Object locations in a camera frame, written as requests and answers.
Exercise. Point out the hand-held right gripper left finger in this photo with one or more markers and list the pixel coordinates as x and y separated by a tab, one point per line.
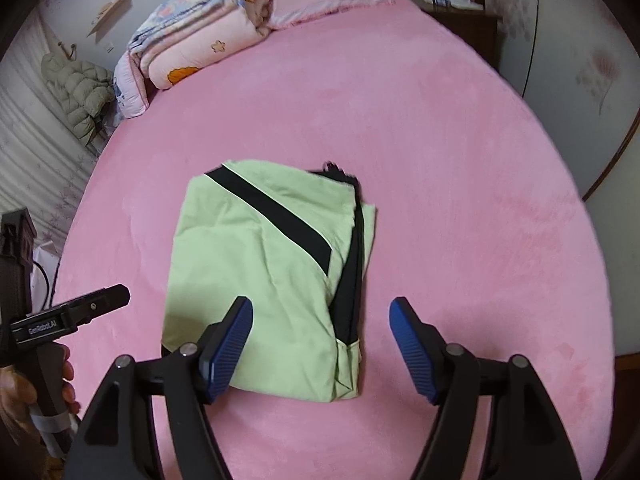
227	345

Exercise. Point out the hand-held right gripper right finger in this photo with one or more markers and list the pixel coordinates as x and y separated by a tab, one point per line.
412	345

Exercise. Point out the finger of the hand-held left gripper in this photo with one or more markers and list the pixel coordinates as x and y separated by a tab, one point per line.
100	302

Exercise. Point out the green and black hooded jacket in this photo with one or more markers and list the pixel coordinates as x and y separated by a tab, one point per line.
250	270

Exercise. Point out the person's left hand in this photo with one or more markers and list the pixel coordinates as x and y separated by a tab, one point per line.
69	380

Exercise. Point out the white patterned curtain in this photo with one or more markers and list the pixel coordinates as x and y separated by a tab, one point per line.
30	160

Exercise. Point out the pink bed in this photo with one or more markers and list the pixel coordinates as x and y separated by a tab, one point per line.
425	160

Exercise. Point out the beige puffer jacket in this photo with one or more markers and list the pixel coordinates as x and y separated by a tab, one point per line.
75	95

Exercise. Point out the white printed cushion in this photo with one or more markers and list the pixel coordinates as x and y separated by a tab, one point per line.
127	90

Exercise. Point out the folded pink flower-print blanket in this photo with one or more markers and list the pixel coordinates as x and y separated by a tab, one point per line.
200	55

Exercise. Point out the dark wooden nightstand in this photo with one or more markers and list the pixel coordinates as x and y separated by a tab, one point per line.
465	35

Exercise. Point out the flower-patterned wardrobe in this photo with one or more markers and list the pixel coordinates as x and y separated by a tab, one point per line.
575	60

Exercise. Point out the wooden wall shelf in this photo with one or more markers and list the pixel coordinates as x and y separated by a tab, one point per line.
110	15

